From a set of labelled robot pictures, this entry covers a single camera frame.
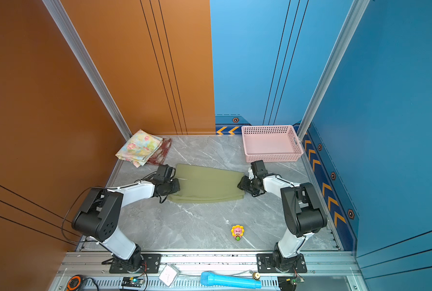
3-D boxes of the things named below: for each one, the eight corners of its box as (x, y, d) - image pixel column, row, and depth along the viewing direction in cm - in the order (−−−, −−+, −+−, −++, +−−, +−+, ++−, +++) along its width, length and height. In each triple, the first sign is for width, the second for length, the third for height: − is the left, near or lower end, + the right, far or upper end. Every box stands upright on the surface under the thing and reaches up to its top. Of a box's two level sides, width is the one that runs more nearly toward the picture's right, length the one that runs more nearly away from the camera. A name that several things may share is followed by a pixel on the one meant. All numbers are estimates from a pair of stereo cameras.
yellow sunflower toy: (230, 234, 83) (230, 231, 79) (235, 226, 85) (236, 222, 81) (238, 241, 81) (239, 238, 77) (244, 232, 83) (245, 228, 79)
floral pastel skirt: (119, 160, 109) (113, 153, 103) (141, 136, 122) (137, 128, 117) (144, 169, 105) (140, 162, 99) (165, 143, 118) (162, 135, 113)
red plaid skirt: (151, 165, 108) (148, 160, 105) (165, 141, 121) (163, 136, 117) (161, 167, 107) (159, 162, 104) (174, 143, 120) (173, 138, 116)
